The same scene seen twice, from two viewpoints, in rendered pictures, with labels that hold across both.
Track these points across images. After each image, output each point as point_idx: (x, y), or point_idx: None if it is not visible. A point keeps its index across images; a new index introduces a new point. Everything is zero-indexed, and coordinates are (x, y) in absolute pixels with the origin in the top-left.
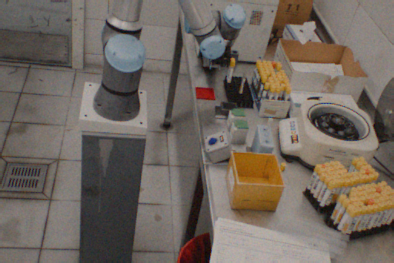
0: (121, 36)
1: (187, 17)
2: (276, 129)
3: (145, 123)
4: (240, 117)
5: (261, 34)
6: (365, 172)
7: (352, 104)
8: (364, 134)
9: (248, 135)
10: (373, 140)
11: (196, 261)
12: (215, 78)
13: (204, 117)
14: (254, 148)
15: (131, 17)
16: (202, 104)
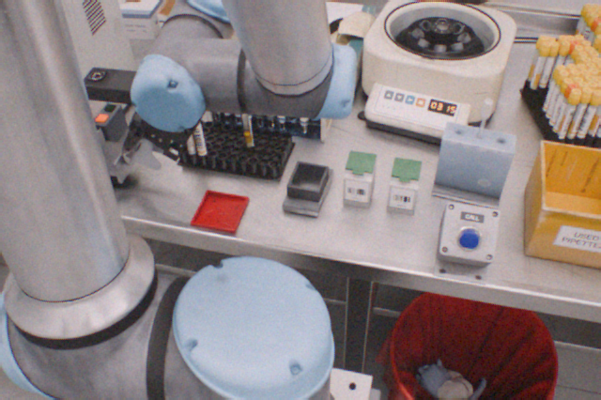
0: (193, 315)
1: (302, 58)
2: (370, 130)
3: (352, 376)
4: (375, 164)
5: (115, 37)
6: (581, 46)
7: (351, 7)
8: (463, 16)
9: (388, 177)
10: (489, 11)
11: (417, 396)
12: (162, 176)
13: (311, 238)
14: (466, 176)
15: (124, 239)
16: (258, 229)
